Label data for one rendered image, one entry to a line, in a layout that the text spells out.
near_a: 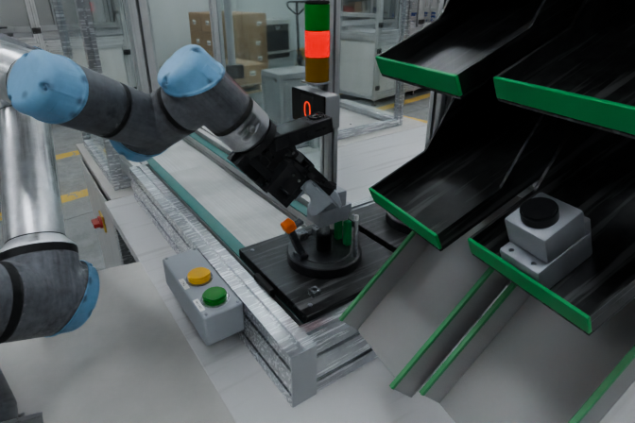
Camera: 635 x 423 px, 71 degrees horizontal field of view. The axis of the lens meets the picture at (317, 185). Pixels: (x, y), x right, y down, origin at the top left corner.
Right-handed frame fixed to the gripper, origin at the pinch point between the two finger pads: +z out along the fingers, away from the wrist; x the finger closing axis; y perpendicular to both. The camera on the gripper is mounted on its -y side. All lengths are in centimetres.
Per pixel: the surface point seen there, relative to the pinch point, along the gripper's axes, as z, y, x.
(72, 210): 64, 93, -270
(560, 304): -14.4, 0.6, 45.6
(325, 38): -12.0, -24.2, -16.8
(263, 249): 3.5, 15.6, -8.9
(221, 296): -4.7, 25.0, 0.1
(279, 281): 1.9, 17.6, 1.9
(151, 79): -5, -1, -105
